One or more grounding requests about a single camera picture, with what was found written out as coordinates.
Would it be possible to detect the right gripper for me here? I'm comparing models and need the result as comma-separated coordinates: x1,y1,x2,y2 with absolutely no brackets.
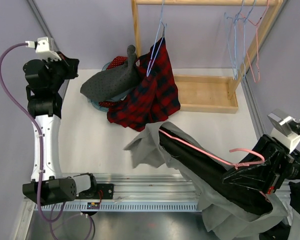
222,131,300,191

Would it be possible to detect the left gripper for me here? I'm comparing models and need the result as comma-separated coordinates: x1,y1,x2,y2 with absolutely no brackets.
42,51,80,92

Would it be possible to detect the pink wire hanger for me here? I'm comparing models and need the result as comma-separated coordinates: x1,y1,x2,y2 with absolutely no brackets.
241,0,270,83
159,127,269,205

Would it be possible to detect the dark grey dotted skirt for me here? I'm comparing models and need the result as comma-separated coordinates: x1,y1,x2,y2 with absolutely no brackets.
80,45,141,102

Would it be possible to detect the red white-dotted skirt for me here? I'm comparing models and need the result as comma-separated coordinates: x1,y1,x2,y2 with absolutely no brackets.
106,56,128,70

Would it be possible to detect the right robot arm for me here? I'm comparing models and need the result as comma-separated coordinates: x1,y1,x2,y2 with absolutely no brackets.
216,134,300,240

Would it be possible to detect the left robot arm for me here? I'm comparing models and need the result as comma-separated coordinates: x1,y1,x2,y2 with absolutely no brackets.
22,55,99,206

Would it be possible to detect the red plaid skirt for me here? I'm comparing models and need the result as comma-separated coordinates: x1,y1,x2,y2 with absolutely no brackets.
107,38,181,132

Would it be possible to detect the teal plastic bin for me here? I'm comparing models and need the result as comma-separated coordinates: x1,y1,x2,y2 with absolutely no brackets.
88,62,131,112

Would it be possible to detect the wooden clothes rack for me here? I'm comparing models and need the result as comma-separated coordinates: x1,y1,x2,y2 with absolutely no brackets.
131,0,284,114

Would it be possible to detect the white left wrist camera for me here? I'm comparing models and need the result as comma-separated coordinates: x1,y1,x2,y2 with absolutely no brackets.
25,36,61,61

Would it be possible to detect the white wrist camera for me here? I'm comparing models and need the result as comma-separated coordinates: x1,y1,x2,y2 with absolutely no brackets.
267,109,300,154
25,36,61,61

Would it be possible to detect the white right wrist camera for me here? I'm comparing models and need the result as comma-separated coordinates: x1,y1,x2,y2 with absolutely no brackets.
267,109,300,154

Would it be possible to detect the aluminium corner post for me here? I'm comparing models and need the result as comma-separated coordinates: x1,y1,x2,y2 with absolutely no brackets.
26,0,72,78

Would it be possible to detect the aluminium rail base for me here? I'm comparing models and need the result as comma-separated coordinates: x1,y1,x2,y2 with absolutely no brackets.
42,173,199,213

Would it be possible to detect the blue wire hanger with plaid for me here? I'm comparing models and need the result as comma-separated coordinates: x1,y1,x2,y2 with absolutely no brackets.
146,0,167,77

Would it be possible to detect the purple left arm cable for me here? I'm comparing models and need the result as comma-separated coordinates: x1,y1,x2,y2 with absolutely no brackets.
0,42,94,238

